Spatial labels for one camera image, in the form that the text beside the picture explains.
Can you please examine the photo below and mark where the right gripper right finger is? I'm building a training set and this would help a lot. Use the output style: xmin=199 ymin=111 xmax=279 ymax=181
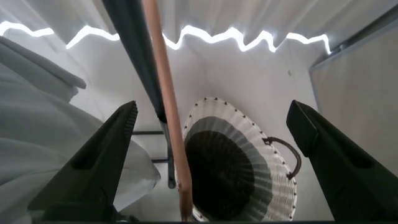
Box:
xmin=285 ymin=100 xmax=398 ymax=223

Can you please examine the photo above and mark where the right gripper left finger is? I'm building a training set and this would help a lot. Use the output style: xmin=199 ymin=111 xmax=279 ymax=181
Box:
xmin=27 ymin=100 xmax=139 ymax=223

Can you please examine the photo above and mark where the pink clothes hanger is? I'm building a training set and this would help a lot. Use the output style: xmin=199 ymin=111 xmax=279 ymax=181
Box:
xmin=142 ymin=0 xmax=195 ymax=222

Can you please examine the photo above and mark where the black clothes rack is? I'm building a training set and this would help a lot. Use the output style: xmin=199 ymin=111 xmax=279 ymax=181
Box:
xmin=101 ymin=0 xmax=177 ymax=190

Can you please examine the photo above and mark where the white laundry basket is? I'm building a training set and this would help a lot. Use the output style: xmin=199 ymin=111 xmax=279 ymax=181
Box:
xmin=174 ymin=96 xmax=303 ymax=222

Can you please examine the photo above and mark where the white curtain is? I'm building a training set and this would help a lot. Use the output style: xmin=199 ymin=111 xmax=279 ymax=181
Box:
xmin=0 ymin=0 xmax=398 ymax=54

